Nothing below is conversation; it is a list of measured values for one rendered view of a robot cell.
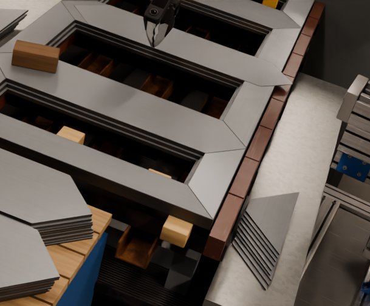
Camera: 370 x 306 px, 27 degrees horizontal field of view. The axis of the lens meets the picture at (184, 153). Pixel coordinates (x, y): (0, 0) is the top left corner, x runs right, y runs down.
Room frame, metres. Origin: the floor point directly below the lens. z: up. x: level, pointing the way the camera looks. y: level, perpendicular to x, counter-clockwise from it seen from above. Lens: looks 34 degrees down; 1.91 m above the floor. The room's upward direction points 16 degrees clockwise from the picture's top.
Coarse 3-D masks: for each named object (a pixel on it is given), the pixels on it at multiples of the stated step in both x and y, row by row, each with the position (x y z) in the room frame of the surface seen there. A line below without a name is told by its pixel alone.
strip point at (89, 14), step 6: (78, 6) 2.23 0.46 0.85; (84, 6) 2.24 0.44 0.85; (90, 6) 2.26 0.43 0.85; (96, 6) 2.27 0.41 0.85; (102, 6) 2.28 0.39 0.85; (108, 6) 2.29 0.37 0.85; (84, 12) 2.20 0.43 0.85; (90, 12) 2.21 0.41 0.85; (96, 12) 2.22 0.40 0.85; (84, 18) 2.16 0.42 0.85; (90, 18) 2.17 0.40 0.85
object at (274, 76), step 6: (270, 66) 2.20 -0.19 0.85; (270, 72) 2.16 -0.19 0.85; (276, 72) 2.17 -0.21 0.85; (264, 78) 2.11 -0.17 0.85; (270, 78) 2.12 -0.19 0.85; (276, 78) 2.13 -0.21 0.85; (282, 78) 2.14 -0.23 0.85; (264, 84) 2.07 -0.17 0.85; (270, 84) 2.08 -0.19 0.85; (276, 84) 2.09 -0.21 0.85; (282, 84) 2.10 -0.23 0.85
